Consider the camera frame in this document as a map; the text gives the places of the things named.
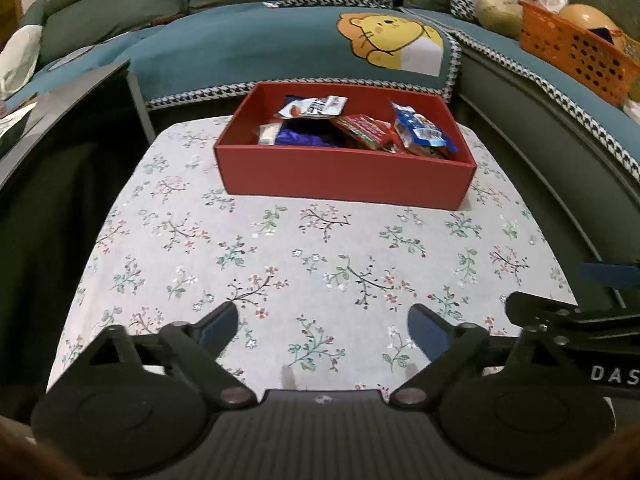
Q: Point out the red cardboard box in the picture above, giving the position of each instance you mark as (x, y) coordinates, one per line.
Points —
(340, 175)

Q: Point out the orange plastic basket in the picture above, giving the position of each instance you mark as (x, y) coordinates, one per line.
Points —
(575, 50)

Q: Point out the narrow yellow houndstooth pillow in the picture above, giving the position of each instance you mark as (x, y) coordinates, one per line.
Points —
(462, 0)

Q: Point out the large green back cushion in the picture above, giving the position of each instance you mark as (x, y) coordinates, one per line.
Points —
(115, 0)

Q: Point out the dark side table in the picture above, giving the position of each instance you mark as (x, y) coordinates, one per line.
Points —
(75, 105)

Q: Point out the white noodle snack packet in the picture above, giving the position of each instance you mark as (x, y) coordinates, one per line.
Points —
(312, 107)

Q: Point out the red green snack packet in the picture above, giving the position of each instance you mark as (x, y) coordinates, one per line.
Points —
(365, 130)

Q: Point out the floral tablecloth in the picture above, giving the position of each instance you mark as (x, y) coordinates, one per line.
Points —
(300, 240)

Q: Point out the yellow round object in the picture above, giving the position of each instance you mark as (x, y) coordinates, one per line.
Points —
(587, 16)

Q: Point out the blue houndstooth-trim sofa cover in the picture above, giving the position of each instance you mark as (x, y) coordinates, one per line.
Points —
(550, 85)

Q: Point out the blue lion print sofa cover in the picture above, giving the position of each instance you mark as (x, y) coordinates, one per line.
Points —
(250, 45)

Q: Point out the green sofa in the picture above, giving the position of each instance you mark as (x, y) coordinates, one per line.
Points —
(525, 160)

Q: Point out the light green cloth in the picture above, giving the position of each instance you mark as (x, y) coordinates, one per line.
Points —
(20, 60)

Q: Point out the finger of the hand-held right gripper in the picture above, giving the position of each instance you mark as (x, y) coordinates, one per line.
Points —
(605, 272)
(535, 310)

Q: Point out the white paper packet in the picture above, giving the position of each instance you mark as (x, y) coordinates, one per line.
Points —
(15, 122)

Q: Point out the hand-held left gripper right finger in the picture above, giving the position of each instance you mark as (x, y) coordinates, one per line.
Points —
(426, 331)

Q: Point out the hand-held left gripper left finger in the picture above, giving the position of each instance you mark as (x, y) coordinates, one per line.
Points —
(220, 328)

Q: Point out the dark blue foil packet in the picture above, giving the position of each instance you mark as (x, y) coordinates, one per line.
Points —
(305, 137)

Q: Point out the blue white coconut packet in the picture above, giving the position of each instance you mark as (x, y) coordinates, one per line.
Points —
(420, 130)

